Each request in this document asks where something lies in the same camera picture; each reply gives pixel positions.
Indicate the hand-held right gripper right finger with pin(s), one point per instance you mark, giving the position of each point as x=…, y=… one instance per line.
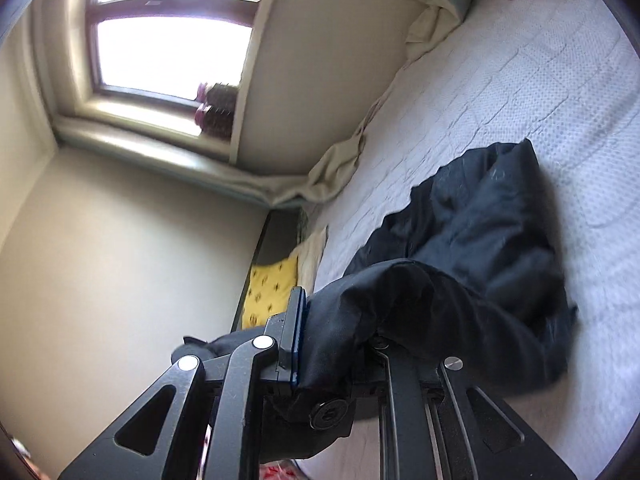
x=400, y=377

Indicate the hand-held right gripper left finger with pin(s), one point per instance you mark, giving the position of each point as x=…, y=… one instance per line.
x=298, y=335

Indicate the dark navy buttoned jacket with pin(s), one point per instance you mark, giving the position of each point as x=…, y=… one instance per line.
x=475, y=240

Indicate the yellow patterned pillow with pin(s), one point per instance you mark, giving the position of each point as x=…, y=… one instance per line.
x=270, y=290

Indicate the cream quilted blanket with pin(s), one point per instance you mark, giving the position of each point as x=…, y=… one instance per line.
x=312, y=255

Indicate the black bed headboard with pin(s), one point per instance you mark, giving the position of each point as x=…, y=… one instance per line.
x=275, y=235

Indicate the pink floral cloth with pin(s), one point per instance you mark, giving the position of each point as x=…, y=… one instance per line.
x=277, y=474

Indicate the cream curtain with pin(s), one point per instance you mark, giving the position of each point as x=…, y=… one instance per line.
x=430, y=25
x=330, y=170

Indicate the dark jar with pink lid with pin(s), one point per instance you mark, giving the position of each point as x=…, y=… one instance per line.
x=217, y=95
x=212, y=121

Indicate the white textured bedspread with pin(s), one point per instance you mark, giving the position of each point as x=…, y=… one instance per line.
x=500, y=85

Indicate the window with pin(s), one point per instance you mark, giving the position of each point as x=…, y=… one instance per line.
x=165, y=30

